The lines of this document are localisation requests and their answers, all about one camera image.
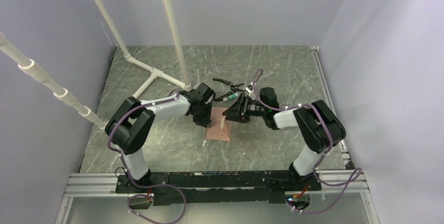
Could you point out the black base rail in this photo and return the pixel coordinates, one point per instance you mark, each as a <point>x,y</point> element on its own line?
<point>273,186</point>

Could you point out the aluminium extrusion frame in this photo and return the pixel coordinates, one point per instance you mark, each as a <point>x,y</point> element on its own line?
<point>91,198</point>

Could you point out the cream lined letter paper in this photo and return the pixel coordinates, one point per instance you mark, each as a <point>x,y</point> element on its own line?
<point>222,123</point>

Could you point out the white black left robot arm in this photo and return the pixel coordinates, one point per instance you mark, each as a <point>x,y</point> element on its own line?
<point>130,125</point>

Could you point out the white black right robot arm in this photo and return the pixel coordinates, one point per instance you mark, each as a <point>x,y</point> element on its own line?
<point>319,126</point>

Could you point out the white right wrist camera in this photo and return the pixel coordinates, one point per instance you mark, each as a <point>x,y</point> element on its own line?
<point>248,89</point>

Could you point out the pink paper envelope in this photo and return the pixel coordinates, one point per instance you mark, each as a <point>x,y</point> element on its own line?
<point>214,132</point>

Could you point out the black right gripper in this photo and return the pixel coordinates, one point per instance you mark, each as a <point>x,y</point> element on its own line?
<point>238,111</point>

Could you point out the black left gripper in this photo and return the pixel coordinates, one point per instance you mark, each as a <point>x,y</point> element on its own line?
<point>206,121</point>

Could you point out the white pvc pipe frame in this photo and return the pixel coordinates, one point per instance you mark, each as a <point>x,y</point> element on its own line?
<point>53,63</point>

